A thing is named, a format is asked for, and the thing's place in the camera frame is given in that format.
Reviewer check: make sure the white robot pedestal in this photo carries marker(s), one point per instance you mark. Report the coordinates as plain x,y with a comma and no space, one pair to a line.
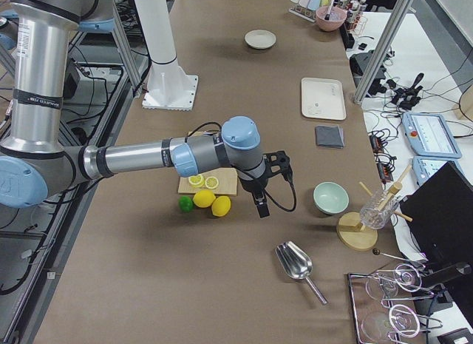
168,85

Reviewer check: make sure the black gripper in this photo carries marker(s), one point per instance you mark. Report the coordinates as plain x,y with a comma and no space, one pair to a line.
251,186

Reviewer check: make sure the outer yellow lemon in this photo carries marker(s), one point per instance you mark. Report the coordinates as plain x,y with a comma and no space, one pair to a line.
221,206

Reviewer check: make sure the cream rabbit tray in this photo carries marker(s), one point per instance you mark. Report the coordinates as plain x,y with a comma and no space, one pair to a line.
322,98

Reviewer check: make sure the metal scoop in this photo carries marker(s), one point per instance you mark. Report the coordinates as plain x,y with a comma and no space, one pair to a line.
298,265

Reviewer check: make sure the green lime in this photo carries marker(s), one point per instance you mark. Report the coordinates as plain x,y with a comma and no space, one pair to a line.
185,204

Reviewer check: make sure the pink bowl with ice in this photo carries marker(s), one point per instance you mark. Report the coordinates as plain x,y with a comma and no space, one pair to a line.
336,19

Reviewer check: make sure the lemon slice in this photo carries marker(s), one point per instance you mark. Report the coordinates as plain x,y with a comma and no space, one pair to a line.
196,181
211,182

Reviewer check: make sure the black monitor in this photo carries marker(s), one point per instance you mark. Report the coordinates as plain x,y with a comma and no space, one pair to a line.
441,212

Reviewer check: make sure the metal muddler in bowl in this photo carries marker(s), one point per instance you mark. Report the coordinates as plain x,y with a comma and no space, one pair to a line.
328,11

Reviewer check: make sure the yellow lemon near board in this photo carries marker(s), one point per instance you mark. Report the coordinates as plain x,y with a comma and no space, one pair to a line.
204,198

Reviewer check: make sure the grey folded cloth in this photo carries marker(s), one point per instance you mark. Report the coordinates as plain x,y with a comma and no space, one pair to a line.
330,136

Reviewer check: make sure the aluminium frame post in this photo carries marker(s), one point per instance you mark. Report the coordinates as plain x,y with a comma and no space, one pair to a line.
395,20

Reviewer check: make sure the lemon slice left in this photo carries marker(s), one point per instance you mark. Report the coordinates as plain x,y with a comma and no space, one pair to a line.
196,181

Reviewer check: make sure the cream round plate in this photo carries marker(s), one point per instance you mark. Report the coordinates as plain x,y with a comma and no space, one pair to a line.
260,39

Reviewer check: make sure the clear glass on stand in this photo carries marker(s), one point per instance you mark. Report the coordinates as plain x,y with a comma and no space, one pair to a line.
378,210

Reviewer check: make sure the wooden cup tree stand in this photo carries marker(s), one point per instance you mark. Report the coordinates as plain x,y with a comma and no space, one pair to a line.
353,233

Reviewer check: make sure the black wire glass tray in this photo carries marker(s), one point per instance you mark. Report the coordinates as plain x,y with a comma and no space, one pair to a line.
382,304

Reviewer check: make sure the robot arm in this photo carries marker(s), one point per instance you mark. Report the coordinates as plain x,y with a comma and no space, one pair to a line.
35,166

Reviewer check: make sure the blue teach pendant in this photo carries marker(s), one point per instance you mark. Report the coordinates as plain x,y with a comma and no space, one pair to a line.
429,135
425,167

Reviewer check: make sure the blue cup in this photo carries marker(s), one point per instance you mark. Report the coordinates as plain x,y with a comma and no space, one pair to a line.
313,5

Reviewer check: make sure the mint green bowl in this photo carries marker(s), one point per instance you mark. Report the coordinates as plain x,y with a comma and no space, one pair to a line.
330,198

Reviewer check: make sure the lemon slice right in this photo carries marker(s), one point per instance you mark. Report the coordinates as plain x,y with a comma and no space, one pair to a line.
211,182

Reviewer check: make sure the bamboo cutting board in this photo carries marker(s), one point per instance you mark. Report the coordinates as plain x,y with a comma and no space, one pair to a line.
228,183

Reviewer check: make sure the white wire cup rack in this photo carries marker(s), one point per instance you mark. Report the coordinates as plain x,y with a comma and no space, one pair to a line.
303,12

